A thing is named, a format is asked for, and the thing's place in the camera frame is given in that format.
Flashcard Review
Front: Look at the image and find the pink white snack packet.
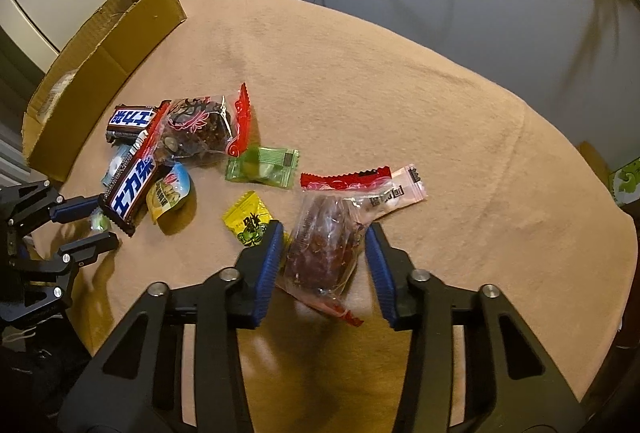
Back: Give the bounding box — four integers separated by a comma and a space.
350, 163, 428, 221

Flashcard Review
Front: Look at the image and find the grey ribbed cabinet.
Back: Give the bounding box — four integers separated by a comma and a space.
0, 133, 32, 186

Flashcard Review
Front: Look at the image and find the brown chocolate bar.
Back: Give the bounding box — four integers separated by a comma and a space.
105, 104, 168, 144
97, 135, 173, 238

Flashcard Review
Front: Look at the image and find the green candy packet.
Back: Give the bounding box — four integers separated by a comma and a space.
225, 145, 300, 190

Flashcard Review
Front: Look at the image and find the clear red-edged flower-print packet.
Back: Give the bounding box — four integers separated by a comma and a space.
150, 83, 251, 166

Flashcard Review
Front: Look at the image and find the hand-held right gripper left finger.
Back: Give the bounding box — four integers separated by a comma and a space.
57, 219, 286, 433

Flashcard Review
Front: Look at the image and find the clear red-edged date packet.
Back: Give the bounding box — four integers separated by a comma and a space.
275, 165, 393, 328

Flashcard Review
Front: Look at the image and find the small blue white packet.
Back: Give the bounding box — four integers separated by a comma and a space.
101, 143, 133, 186

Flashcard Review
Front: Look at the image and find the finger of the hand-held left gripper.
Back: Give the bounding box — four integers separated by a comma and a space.
0, 180, 107, 228
12, 231, 121, 320

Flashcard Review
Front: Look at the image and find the cardboard box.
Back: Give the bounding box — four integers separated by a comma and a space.
21, 0, 188, 184

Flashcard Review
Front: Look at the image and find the green patterned box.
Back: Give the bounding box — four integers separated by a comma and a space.
607, 158, 640, 206

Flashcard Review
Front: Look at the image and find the yellow candy packet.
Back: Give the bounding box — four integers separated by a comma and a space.
222, 191, 291, 248

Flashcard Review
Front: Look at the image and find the yellow blue snack packet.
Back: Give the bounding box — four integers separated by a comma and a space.
146, 163, 195, 224

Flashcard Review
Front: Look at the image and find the small green candy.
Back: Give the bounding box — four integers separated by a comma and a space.
89, 208, 112, 233

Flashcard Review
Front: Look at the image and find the brown carton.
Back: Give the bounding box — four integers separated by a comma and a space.
576, 142, 612, 186

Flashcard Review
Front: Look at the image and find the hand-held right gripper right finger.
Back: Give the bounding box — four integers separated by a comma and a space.
364, 222, 588, 433

